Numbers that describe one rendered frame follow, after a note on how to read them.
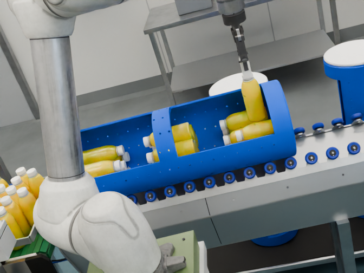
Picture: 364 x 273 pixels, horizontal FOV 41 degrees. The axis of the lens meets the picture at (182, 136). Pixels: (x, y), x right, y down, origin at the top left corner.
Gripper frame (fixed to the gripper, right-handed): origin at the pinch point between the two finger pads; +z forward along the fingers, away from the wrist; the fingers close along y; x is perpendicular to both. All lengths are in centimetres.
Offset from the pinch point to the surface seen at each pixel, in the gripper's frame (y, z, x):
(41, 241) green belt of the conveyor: -14, 42, 90
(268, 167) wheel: -10.1, 35.2, 0.1
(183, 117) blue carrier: 13.1, 18.8, 27.4
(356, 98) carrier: 43, 45, -46
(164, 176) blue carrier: -13.4, 27.0, 36.8
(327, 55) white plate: 59, 28, -40
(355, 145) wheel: -9.9, 34.6, -30.8
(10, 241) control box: -28, 29, 93
